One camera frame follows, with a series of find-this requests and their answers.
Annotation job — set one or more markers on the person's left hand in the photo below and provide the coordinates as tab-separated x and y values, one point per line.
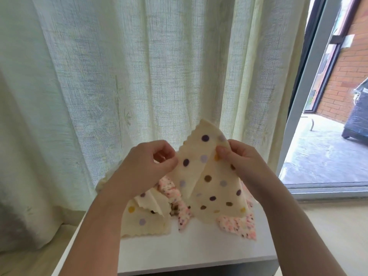
141	169

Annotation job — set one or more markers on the person's right hand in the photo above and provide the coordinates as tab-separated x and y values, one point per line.
250	169

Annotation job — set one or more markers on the pink floral cloths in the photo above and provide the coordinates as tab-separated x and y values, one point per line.
238	227

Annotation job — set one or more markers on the person's right forearm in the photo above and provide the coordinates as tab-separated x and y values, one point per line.
305	238

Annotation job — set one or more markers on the person's left forearm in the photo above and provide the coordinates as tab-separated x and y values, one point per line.
95	238

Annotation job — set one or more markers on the white table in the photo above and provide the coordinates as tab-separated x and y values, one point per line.
190	250

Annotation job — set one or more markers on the white linen curtain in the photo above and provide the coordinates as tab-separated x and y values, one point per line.
115	66

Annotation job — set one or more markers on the dark blue tarpaulin cover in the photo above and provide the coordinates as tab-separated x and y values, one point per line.
357	115

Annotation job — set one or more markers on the white sliding door frame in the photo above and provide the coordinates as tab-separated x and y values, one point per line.
302	89

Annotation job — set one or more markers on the dark balcony window frame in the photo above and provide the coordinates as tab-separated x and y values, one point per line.
333	60

